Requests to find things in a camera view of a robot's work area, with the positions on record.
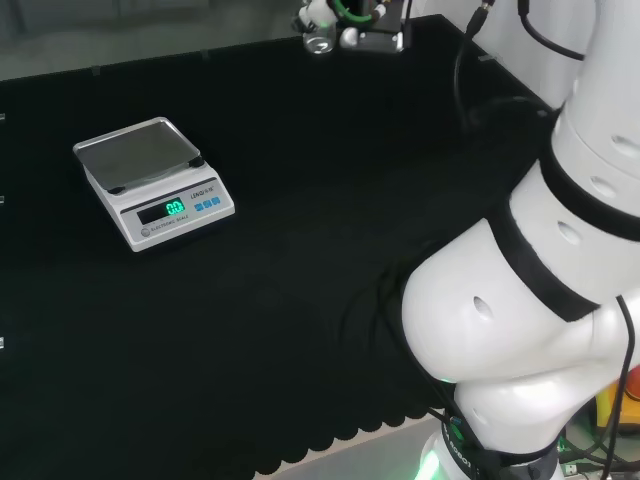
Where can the black bench cloth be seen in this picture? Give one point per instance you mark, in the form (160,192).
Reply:
(280,260)

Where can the yellow stop button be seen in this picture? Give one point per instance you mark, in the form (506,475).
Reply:
(627,395)

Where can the small clear glass beaker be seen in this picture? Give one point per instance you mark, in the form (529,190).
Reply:
(320,46)

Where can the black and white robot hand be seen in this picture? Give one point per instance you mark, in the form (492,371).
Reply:
(316,14)

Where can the white electronic balance steel pan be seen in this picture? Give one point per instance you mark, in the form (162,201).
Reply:
(150,195)

